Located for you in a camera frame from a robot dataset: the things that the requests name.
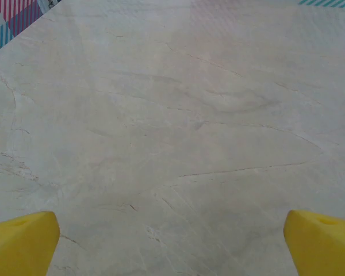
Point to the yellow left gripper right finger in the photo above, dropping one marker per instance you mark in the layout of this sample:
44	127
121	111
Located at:
325	247

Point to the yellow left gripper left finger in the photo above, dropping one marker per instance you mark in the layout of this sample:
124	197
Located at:
20	244

